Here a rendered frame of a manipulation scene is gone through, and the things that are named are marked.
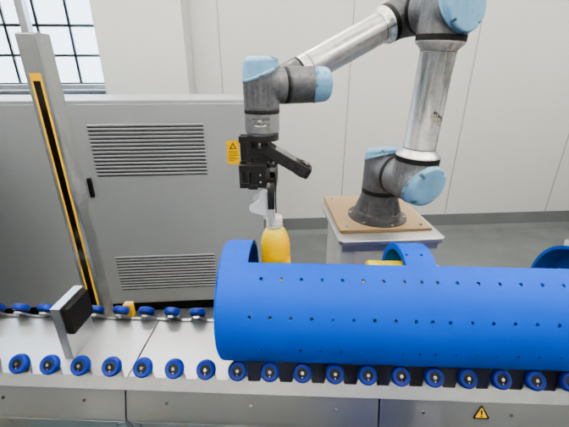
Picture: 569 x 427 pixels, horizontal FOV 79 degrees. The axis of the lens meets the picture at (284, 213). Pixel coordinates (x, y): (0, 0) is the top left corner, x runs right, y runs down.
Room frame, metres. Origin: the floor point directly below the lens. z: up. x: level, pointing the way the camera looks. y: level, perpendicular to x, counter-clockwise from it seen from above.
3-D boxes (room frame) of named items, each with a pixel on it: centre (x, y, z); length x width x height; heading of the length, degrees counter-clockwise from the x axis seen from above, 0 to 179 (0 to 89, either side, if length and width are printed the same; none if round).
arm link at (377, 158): (1.05, -0.31, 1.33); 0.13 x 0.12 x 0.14; 22
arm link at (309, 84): (0.82, -0.04, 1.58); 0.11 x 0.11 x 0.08; 22
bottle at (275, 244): (0.76, 0.02, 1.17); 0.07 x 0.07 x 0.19
